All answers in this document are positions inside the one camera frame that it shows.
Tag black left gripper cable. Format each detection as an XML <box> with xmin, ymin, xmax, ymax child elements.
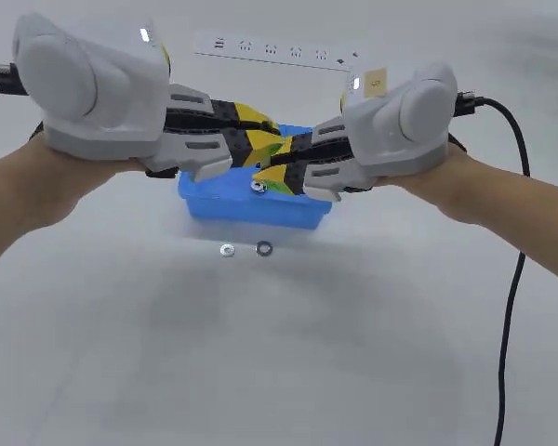
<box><xmin>0</xmin><ymin>61</ymin><xmax>30</xmax><ymax>98</ymax></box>

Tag white table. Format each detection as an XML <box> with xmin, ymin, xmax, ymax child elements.
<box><xmin>0</xmin><ymin>0</ymin><xmax>558</xmax><ymax>446</ymax></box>

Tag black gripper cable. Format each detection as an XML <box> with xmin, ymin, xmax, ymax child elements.
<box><xmin>0</xmin><ymin>61</ymin><xmax>30</xmax><ymax>98</ymax></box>
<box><xmin>454</xmin><ymin>89</ymin><xmax>532</xmax><ymax>446</ymax></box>

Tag person's right forearm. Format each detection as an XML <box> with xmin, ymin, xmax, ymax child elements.
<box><xmin>375</xmin><ymin>147</ymin><xmax>558</xmax><ymax>239</ymax></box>

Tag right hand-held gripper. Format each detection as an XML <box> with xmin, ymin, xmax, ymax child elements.
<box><xmin>252</xmin><ymin>62</ymin><xmax>461</xmax><ymax>203</ymax></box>

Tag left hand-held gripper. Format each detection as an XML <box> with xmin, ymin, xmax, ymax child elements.
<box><xmin>13</xmin><ymin>11</ymin><xmax>286</xmax><ymax>183</ymax></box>

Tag person's left forearm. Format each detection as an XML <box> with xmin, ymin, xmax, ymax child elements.
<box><xmin>0</xmin><ymin>137</ymin><xmax>146</xmax><ymax>280</ymax></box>

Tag blue plastic container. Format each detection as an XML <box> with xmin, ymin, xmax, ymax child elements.
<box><xmin>176</xmin><ymin>123</ymin><xmax>333</xmax><ymax>231</ymax></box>

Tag white power strip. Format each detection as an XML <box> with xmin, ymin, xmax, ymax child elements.
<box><xmin>193</xmin><ymin>33</ymin><xmax>362</xmax><ymax>73</ymax></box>

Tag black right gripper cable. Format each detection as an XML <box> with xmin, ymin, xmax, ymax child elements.
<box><xmin>454</xmin><ymin>89</ymin><xmax>532</xmax><ymax>446</ymax></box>

